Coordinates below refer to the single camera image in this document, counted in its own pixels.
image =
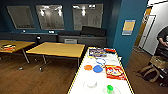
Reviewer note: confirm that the clear bowl with blue rim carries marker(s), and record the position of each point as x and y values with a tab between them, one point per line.
100	61

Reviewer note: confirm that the wide glass wall panel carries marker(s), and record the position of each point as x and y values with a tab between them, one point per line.
87	16

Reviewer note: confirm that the white gaming table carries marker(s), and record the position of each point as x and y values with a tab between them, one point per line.
81	78

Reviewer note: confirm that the white wall socket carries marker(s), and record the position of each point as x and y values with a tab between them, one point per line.
51	31
23	31

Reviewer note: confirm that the person in black shirt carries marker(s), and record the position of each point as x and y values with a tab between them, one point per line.
163	38

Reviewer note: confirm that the red flat box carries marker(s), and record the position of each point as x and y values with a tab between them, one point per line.
110	50

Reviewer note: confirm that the narrow glass wall panel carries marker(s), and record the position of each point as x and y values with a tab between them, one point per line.
20	16

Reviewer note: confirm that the purple board game box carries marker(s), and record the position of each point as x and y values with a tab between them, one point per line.
97	52

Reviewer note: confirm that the green plastic bowl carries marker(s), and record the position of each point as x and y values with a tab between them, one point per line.
109	88

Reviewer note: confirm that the white hallway door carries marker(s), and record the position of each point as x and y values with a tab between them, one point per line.
148	31

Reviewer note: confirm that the wooden table with clutter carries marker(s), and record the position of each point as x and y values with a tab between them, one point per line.
20	44

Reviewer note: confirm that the black sofa cushion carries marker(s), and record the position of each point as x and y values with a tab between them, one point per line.
93	31

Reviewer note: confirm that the blue plastic bowl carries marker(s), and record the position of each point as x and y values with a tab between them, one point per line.
97	69

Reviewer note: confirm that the cardboard box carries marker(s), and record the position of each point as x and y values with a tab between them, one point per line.
158	61

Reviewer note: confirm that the orange plastic bowl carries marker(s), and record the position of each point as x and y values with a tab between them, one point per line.
88	67

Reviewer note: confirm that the red snack bag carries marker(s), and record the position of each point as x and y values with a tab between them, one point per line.
115	72

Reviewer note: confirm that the white plastic bowl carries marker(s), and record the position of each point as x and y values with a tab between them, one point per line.
90	84

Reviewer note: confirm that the grey sofa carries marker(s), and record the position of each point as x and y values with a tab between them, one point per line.
85	40

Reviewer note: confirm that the red and orange item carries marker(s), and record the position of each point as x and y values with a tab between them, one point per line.
7	47

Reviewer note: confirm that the plain wooden table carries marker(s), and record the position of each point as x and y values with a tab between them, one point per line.
56	50

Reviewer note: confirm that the yellow wall poster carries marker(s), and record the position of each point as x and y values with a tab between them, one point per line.
128	27

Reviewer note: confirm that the dark low bench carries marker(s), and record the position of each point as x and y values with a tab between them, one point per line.
20	36

